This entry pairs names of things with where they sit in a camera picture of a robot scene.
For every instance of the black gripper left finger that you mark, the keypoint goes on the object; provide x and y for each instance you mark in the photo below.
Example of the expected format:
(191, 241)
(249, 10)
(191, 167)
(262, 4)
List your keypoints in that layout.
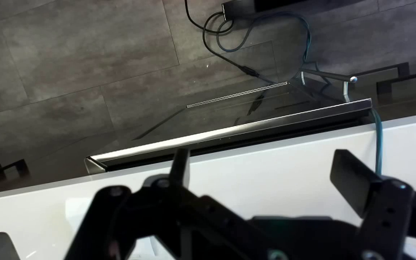
(122, 221)

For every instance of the chrome metal bracket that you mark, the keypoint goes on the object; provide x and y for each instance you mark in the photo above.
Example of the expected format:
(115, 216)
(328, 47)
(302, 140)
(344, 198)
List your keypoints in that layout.
(347, 88)

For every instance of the black power box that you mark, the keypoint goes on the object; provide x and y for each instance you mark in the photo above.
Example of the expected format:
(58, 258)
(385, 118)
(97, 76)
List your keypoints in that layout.
(239, 8)

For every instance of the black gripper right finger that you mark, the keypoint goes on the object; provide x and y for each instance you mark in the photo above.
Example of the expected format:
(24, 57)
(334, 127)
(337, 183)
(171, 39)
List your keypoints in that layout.
(386, 211)

